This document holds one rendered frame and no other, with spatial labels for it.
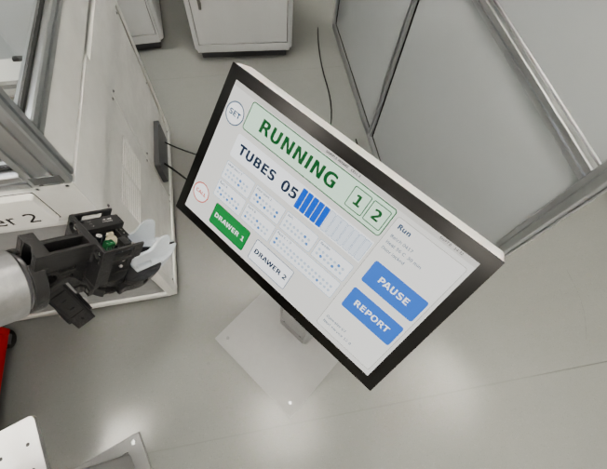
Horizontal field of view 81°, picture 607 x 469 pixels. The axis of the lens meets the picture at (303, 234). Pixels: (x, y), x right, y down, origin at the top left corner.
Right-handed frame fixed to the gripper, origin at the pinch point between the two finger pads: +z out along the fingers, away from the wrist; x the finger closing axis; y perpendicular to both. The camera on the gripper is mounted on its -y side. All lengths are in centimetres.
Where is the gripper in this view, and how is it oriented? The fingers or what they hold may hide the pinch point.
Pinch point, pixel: (166, 248)
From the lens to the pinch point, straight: 59.4
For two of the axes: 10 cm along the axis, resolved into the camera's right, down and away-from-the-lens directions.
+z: 4.9, -2.2, 8.5
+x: -7.3, -6.3, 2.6
